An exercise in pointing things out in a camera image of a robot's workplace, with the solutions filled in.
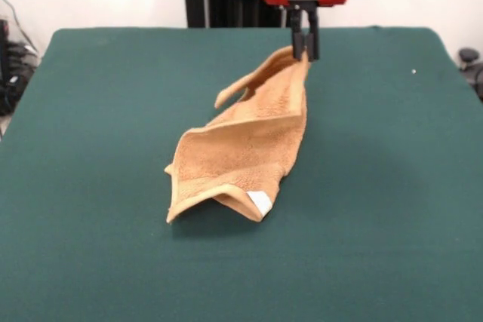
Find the black equipment pile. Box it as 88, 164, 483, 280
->
0, 18, 41, 118

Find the dark green table cloth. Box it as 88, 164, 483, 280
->
0, 26, 483, 322

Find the tan terry towel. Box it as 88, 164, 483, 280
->
163, 44, 312, 225

